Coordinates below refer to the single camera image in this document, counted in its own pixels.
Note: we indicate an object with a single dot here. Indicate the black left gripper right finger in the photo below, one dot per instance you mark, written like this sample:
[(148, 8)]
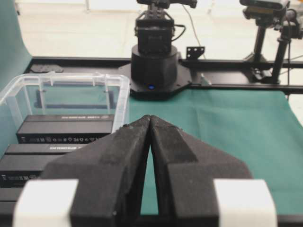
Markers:
[(185, 168)]

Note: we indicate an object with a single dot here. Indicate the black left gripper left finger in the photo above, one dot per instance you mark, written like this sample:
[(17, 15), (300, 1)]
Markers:
[(111, 174)]

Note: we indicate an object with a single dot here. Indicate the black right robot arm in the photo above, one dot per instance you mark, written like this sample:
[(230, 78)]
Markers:
[(154, 58)]

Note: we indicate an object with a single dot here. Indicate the black camera stand pole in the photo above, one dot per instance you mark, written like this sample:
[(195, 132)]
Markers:
[(267, 14)]

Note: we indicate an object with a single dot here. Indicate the clear plastic storage case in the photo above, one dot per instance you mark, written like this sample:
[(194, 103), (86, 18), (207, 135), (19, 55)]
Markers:
[(61, 94)]

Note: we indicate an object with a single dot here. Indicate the black perforated corner bracket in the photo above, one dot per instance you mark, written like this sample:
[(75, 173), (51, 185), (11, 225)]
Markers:
[(194, 52)]

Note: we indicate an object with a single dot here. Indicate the black RealSense camera box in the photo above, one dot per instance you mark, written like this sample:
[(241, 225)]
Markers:
[(64, 129)]

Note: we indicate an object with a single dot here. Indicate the black mounting rail frame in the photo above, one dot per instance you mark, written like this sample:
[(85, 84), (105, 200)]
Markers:
[(196, 74)]

